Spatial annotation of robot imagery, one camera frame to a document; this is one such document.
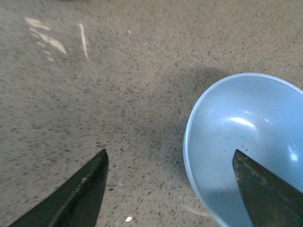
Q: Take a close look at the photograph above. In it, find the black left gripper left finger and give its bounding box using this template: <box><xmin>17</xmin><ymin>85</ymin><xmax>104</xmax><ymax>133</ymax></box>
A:
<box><xmin>11</xmin><ymin>149</ymin><xmax>108</xmax><ymax>227</ymax></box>

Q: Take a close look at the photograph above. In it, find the light blue bowl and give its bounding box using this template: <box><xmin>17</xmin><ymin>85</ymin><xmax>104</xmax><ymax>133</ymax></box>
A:
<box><xmin>183</xmin><ymin>73</ymin><xmax>303</xmax><ymax>227</ymax></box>

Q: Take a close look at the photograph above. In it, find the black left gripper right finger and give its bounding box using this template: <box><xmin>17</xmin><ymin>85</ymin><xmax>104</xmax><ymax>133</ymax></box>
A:
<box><xmin>232</xmin><ymin>149</ymin><xmax>303</xmax><ymax>227</ymax></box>

